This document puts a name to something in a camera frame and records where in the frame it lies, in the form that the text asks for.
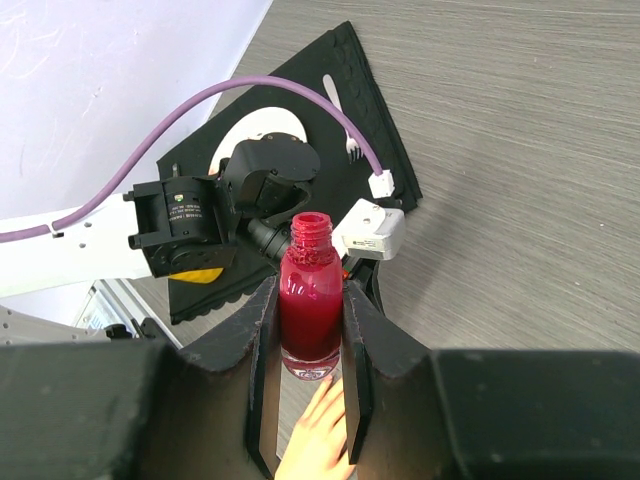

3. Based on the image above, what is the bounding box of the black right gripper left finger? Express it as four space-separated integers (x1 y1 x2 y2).
1 277 280 479

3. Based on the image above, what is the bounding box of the red nail polish bottle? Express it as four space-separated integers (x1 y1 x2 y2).
278 212 343 381

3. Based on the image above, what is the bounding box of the mannequin hand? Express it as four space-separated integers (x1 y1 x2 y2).
275 376 355 480

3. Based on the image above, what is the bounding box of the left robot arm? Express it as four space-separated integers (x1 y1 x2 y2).
1 133 370 321

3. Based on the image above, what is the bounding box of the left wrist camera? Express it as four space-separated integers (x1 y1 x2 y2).
331 198 406 261

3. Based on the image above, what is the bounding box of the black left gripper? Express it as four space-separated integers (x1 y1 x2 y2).
342 256 385 314

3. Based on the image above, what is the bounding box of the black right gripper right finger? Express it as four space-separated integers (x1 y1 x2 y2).
342 282 639 479

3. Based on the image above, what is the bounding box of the yellow cup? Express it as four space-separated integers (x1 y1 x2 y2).
169 268 224 284

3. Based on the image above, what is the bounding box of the black scalloped placemat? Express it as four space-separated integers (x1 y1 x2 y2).
157 22 422 325

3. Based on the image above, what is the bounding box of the pink and cream plate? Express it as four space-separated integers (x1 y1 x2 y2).
208 107 307 175

